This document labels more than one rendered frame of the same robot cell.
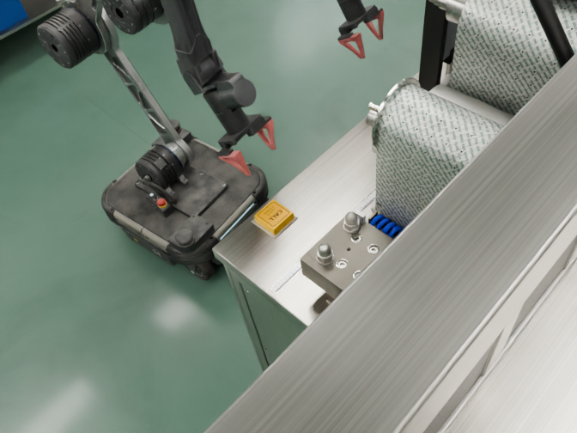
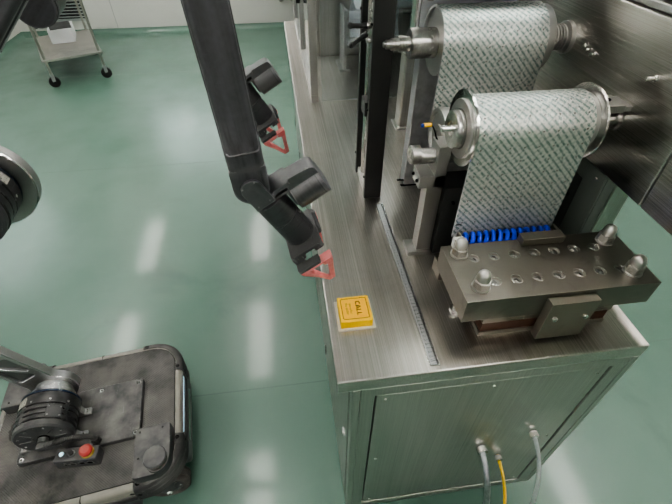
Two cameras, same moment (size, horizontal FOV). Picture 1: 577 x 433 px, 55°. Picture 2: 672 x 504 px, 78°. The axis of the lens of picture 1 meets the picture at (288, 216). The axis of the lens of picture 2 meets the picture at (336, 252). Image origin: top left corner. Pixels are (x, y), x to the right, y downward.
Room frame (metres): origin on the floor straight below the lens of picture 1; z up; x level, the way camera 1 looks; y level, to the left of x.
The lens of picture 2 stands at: (0.59, 0.55, 1.64)
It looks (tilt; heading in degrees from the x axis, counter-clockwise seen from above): 43 degrees down; 301
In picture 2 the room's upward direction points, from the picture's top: straight up
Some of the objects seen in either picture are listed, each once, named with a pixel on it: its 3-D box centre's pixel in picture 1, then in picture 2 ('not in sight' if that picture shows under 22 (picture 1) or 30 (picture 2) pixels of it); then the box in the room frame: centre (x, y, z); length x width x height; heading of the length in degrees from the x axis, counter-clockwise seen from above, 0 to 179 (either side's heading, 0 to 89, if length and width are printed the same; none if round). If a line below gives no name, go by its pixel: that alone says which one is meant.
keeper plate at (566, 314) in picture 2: not in sight; (565, 317); (0.46, -0.13, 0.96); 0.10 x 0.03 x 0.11; 38
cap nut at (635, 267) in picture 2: not in sight; (637, 263); (0.37, -0.26, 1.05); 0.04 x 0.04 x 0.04
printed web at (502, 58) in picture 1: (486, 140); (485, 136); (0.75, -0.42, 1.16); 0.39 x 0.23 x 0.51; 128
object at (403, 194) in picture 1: (425, 211); (512, 198); (0.64, -0.26, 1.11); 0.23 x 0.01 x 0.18; 38
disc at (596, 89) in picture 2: not in sight; (582, 120); (0.57, -0.39, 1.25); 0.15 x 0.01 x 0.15; 128
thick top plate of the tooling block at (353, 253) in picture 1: (402, 295); (541, 273); (0.53, -0.19, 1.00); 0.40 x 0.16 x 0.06; 38
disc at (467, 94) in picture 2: (397, 115); (462, 128); (0.77, -0.23, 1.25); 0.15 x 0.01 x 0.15; 128
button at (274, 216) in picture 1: (274, 216); (354, 311); (0.85, 0.03, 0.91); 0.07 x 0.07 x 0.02; 38
